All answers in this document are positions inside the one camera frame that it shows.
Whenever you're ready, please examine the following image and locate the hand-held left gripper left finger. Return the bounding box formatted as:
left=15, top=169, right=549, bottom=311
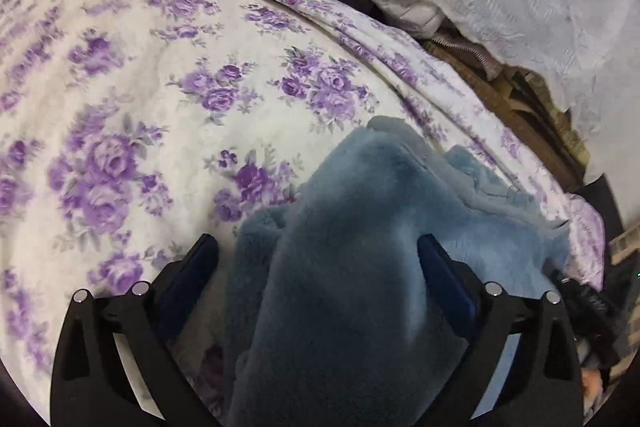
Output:
left=49, top=233, right=221, bottom=427

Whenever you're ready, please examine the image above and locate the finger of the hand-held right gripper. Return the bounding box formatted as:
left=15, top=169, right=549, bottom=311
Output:
left=549, top=269, right=612, bottom=332

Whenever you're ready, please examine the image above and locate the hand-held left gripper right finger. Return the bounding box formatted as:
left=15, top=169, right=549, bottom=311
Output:
left=416, top=233, right=585, bottom=427

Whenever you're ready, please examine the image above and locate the blue fleece jacket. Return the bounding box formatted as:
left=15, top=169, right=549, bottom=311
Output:
left=222, top=116, right=572, bottom=427

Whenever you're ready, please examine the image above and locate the person's right hand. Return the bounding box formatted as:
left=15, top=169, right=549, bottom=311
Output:
left=581, top=367, right=603, bottom=410

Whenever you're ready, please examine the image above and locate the purple floral bedsheet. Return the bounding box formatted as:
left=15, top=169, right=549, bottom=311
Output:
left=0, top=0, right=607, bottom=427

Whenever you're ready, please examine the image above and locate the stack of brown folded blankets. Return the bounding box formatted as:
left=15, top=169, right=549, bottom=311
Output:
left=424, top=36, right=590, bottom=188

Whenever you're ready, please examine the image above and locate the grey padded garment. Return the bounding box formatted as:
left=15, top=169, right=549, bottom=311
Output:
left=369, top=0, right=502, bottom=78

